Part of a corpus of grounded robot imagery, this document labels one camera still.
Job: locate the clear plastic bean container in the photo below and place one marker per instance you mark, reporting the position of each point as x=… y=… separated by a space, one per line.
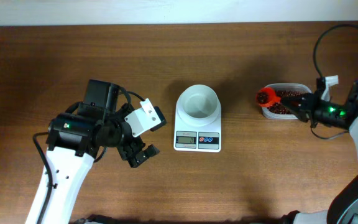
x=300 y=88

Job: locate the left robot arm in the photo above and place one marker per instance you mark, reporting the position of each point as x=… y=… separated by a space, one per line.
x=79 y=138

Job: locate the white round bowl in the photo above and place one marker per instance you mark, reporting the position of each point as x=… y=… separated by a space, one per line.
x=199 y=102

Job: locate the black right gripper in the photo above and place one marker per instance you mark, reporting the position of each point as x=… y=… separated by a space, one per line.
x=309 y=107

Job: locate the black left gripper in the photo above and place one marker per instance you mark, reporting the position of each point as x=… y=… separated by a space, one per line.
x=129 y=152

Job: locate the white digital kitchen scale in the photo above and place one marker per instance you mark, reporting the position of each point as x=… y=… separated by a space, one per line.
x=197 y=135

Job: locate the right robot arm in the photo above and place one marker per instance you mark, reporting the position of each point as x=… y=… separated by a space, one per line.
x=344 y=208

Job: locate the red plastic measuring scoop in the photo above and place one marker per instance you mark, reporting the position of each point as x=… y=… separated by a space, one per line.
x=267 y=97

